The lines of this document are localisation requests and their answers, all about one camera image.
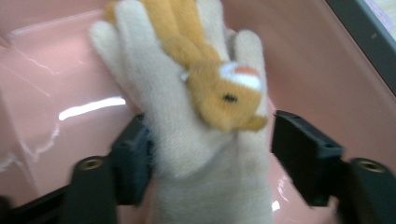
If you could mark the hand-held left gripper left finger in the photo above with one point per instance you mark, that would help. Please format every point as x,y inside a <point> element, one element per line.
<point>130,168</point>

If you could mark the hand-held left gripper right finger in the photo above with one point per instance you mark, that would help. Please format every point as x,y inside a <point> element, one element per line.
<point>305,155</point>

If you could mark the cream glove with orange animal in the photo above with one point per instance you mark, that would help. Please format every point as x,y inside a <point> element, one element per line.
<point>174,140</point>

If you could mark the pink basket with grey rim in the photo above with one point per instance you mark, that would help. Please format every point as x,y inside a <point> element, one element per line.
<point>311,77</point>

